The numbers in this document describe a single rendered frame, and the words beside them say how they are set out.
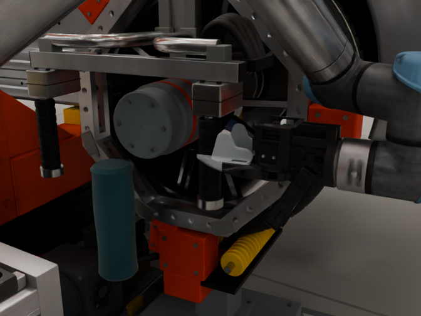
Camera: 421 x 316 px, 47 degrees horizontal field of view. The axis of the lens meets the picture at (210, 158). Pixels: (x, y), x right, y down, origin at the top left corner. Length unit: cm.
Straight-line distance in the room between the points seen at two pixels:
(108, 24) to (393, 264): 161
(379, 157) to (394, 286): 146
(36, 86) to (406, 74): 62
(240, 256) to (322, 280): 100
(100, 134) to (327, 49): 67
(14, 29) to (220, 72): 47
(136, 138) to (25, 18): 60
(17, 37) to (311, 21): 40
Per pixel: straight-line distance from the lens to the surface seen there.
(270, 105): 105
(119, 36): 90
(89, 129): 117
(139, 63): 82
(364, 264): 221
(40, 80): 93
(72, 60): 91
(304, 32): 64
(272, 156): 70
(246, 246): 113
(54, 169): 97
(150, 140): 90
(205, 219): 107
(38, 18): 34
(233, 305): 139
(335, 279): 208
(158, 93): 89
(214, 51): 75
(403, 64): 64
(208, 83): 74
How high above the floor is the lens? 107
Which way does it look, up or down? 18 degrees down
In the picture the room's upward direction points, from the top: straight up
